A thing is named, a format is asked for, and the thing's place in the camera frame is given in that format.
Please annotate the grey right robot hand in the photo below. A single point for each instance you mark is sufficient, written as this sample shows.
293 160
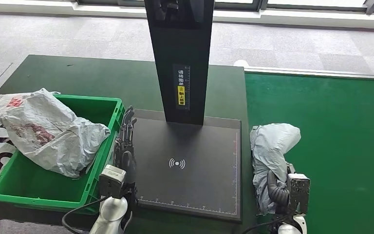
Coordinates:
272 181

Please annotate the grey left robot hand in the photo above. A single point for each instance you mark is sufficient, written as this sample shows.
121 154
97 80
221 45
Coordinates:
125 151

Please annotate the grey parcel bag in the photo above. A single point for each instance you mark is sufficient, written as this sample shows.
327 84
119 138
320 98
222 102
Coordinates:
271 145
45 135

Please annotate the black inbound scanner machine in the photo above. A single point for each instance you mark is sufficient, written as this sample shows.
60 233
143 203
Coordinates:
200 168

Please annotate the green conveyor belt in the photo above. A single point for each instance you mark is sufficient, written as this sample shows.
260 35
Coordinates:
335 113

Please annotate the white conveyor end cap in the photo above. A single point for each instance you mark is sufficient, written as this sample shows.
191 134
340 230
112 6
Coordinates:
241 63

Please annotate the yellow black label strip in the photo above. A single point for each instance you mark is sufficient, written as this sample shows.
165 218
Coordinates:
181 97

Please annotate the green plastic crate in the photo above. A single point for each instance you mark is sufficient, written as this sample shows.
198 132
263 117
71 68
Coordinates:
29 190

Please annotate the white window sill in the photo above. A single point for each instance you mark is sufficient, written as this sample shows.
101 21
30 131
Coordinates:
45 9

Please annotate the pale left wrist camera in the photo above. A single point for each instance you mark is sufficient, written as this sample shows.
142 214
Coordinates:
111 181

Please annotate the silver conveyor side rail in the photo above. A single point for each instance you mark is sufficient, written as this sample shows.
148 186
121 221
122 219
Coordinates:
303 71

